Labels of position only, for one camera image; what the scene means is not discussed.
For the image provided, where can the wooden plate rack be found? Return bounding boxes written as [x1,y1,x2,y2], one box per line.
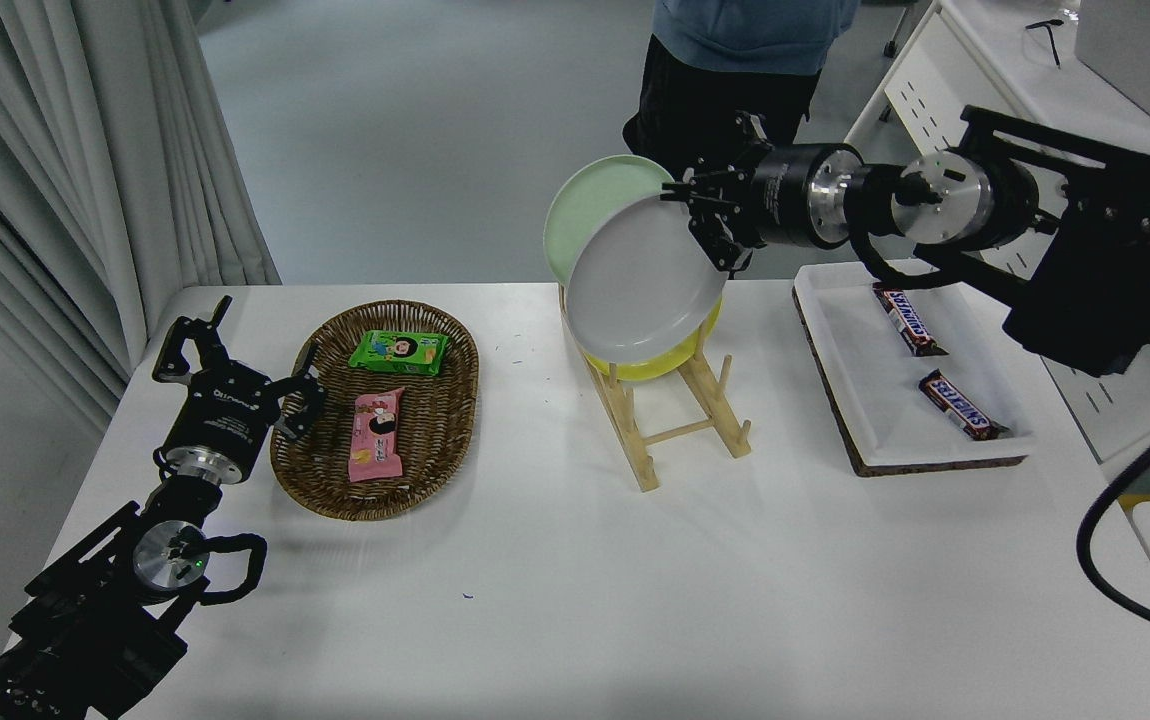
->
[559,285,753,492]

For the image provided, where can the pink snack pack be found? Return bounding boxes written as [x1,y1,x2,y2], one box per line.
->
[347,388,406,484]

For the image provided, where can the yellow plate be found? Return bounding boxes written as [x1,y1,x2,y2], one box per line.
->
[580,295,723,382]

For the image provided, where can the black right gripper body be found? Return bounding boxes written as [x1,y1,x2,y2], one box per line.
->
[750,145,826,249]

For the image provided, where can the black glasses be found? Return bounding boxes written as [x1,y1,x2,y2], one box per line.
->
[1023,17,1066,68]

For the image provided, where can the pale green plate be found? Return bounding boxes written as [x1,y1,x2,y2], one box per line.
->
[543,154,676,291]

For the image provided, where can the person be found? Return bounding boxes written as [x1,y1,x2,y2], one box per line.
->
[623,0,861,186]

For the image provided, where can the grey pleated curtain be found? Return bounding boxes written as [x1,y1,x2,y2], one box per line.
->
[0,0,283,441]

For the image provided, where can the brown cork mat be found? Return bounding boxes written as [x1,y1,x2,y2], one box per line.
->
[793,290,1028,477]

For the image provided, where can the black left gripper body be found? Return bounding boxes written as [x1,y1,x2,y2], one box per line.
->
[163,368,282,481]

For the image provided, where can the brown wicker basket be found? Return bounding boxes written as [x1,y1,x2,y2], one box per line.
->
[268,300,481,522]

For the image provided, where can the brown chocolate bar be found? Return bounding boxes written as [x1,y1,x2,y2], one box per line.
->
[872,281,949,358]
[918,369,1011,442]

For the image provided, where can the green snack pack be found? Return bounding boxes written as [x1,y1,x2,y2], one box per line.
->
[348,331,450,379]

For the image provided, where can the white rectangular tray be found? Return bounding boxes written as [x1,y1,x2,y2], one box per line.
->
[793,260,1036,466]

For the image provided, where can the white desk with slotted panel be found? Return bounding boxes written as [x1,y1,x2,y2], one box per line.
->
[843,0,1150,466]

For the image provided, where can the white laptop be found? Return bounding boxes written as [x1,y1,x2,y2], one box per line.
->
[1073,0,1150,136]

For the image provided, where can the grey plate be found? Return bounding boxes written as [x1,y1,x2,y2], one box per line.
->
[566,192,729,366]

